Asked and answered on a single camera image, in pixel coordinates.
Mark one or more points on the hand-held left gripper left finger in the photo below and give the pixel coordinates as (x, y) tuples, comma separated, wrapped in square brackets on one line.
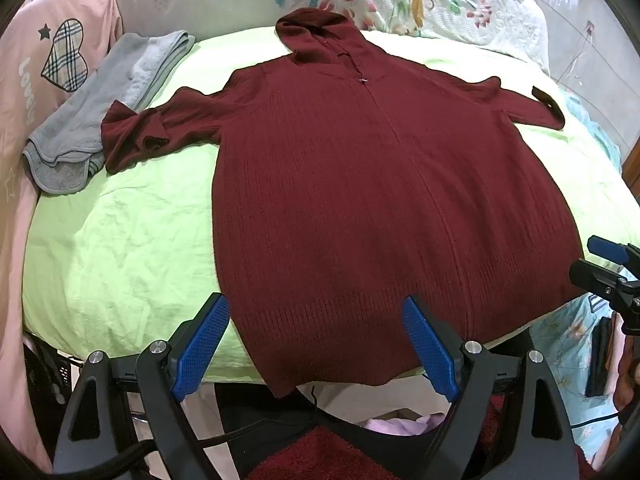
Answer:
[(202, 345)]

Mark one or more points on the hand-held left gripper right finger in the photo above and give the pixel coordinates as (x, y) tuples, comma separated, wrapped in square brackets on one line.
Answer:
[(430, 350)]

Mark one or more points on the white floral quilt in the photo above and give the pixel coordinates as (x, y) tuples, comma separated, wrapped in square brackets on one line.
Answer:
[(400, 5)]

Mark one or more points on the lilac cloth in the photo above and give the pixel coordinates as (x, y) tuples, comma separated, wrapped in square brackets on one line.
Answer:
[(395, 422)]

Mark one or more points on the pink blanket with heart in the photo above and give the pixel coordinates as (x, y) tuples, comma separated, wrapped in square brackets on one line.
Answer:
[(45, 60)]

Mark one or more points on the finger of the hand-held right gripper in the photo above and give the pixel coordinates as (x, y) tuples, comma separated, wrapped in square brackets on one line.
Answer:
[(595, 277), (605, 248)]

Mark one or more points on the light green bed sheet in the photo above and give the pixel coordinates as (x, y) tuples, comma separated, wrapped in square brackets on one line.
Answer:
[(140, 250)]

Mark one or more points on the dark red fuzzy clothing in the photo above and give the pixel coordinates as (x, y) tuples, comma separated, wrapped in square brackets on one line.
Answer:
[(310, 455)]

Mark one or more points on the light blue floral sheet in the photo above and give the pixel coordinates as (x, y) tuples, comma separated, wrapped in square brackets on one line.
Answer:
[(565, 370)]

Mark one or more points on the grey towel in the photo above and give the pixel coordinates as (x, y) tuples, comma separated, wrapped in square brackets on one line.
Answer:
[(105, 105)]

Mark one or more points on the dark red hooded knit sweater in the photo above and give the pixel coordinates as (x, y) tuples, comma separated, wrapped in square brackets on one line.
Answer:
[(360, 210)]

